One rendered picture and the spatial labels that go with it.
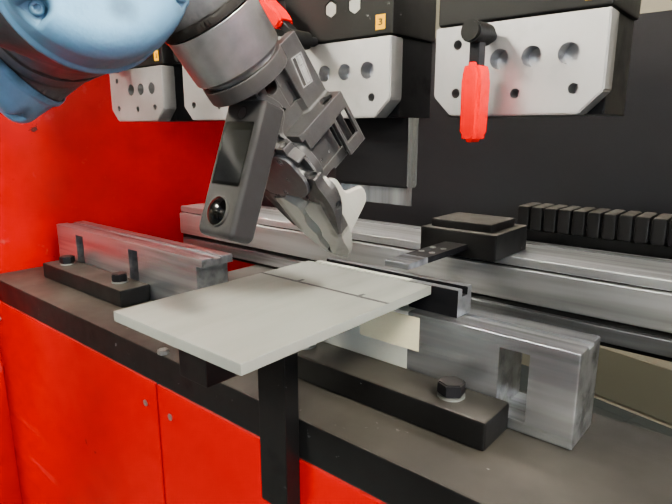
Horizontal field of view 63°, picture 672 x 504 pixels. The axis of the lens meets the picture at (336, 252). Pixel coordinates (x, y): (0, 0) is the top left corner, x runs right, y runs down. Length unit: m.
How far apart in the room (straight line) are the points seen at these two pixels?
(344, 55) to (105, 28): 0.40
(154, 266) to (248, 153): 0.56
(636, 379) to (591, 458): 2.07
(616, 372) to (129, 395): 2.16
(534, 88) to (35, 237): 1.08
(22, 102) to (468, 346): 0.43
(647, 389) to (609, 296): 1.85
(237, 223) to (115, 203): 0.98
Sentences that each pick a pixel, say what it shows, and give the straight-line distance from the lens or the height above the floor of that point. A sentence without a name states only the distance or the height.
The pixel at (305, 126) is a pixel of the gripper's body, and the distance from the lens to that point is 0.47.
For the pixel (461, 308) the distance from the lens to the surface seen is 0.60.
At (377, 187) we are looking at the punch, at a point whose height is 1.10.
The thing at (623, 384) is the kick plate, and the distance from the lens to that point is 2.67.
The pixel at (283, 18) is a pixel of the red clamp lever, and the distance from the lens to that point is 0.64.
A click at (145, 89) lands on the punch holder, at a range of 0.91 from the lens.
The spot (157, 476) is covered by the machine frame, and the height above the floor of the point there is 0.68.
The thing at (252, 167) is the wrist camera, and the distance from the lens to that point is 0.44.
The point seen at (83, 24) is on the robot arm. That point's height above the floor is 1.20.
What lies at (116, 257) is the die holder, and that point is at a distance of 1.08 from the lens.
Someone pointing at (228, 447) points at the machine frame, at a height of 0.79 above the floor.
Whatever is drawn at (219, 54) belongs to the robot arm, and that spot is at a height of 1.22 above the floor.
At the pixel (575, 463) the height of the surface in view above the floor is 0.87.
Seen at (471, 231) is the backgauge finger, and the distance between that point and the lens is 0.79.
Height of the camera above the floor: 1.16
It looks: 13 degrees down
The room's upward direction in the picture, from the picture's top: straight up
